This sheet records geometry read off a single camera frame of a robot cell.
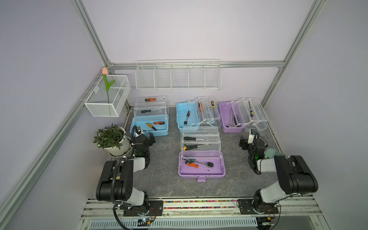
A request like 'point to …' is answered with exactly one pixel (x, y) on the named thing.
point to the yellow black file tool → (151, 126)
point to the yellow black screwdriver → (212, 106)
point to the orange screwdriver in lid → (147, 100)
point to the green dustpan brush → (270, 153)
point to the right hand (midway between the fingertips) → (248, 135)
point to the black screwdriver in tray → (148, 110)
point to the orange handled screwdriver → (159, 122)
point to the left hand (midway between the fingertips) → (143, 134)
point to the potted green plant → (112, 138)
